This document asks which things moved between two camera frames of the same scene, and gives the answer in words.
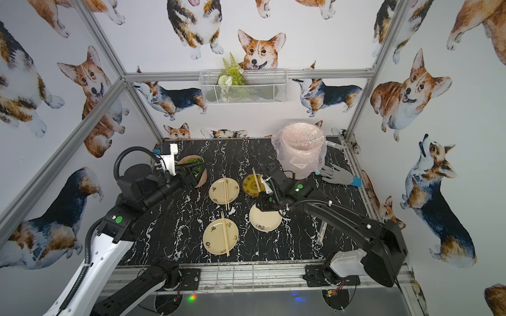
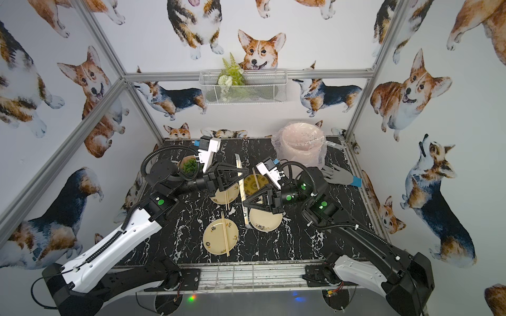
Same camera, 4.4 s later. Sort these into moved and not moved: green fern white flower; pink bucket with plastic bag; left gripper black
Moved: left gripper black
Not moved: pink bucket with plastic bag; green fern white flower
